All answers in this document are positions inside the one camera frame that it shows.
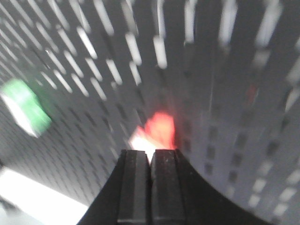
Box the white standing desk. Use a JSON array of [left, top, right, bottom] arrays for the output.
[[0, 167, 88, 225]]

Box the red rocker switch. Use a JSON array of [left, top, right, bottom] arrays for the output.
[[129, 112, 176, 163]]

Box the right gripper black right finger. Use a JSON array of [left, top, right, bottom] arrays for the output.
[[151, 150, 266, 225]]

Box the green rocker switch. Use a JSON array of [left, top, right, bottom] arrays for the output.
[[0, 79, 52, 138]]

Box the black perforated pegboard panel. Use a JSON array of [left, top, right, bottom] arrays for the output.
[[0, 0, 300, 225]]

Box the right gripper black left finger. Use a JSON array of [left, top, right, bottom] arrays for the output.
[[79, 150, 150, 225]]

